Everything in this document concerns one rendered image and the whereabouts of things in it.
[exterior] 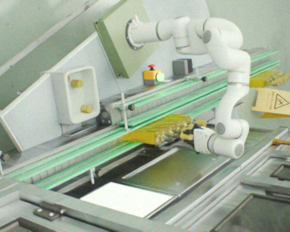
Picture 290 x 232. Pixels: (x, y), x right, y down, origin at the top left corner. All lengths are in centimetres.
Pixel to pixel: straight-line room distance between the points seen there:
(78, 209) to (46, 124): 107
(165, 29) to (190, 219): 88
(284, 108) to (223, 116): 361
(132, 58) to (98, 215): 141
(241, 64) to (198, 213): 57
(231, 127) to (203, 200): 29
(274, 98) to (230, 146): 361
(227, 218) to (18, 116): 89
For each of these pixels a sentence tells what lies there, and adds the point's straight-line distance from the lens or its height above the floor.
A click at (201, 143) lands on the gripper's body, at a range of 177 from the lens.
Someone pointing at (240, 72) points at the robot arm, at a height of 146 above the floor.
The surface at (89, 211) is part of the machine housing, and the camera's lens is 79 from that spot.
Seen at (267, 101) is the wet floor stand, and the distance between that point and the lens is 523.
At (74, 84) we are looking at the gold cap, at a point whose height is 79.
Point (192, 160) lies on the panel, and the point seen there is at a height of 117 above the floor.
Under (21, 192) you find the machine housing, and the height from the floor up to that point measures 144.
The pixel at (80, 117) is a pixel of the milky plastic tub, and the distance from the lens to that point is 187.
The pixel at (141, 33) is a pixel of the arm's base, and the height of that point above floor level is 89.
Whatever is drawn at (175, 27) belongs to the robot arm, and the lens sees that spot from 194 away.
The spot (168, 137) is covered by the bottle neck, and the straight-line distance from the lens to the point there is 184.
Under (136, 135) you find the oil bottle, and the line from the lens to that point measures 192.
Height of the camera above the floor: 218
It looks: 38 degrees down
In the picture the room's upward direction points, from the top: 96 degrees clockwise
